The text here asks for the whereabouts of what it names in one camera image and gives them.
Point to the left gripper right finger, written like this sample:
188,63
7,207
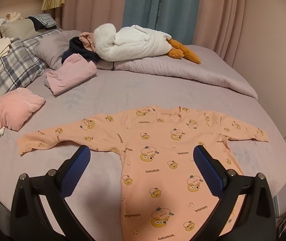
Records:
245,208

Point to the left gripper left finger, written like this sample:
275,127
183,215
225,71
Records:
29,221

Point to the orange printed baby garment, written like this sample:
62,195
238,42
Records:
163,194

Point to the folded salmon fleece garment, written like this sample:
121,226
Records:
17,106

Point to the mauve folded duvet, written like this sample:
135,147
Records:
212,70

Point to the folded pink ribbed garment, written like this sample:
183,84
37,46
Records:
73,72

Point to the grey plain pillow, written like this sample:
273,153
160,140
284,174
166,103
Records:
52,47

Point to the dark navy garment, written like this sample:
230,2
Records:
77,47

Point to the beige pillow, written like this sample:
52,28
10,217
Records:
23,29

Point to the white goose plush toy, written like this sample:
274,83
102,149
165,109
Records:
136,42

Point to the striped folded cloth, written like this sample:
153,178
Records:
43,21

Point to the pink curtain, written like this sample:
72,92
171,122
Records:
218,25

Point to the teal curtain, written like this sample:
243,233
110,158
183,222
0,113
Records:
175,17

